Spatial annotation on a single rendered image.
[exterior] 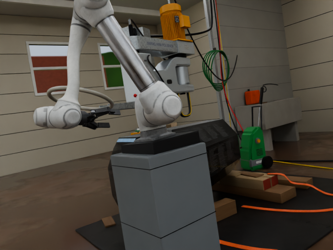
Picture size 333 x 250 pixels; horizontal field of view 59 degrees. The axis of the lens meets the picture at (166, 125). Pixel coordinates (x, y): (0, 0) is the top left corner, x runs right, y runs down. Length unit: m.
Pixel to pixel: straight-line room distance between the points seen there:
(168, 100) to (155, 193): 0.45
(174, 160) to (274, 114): 4.29
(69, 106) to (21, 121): 7.16
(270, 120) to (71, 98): 4.55
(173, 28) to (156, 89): 1.87
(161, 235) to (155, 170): 0.32
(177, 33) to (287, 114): 3.40
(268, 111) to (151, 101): 4.24
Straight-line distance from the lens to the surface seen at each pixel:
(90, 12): 1.47
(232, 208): 2.76
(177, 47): 3.16
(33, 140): 8.53
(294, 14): 7.71
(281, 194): 2.95
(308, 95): 7.49
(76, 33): 1.61
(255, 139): 4.24
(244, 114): 5.65
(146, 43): 2.80
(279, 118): 5.82
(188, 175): 1.60
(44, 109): 1.50
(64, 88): 2.13
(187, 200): 1.61
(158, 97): 1.42
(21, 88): 8.58
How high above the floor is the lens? 1.02
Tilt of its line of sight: 3 degrees down
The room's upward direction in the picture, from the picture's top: 9 degrees counter-clockwise
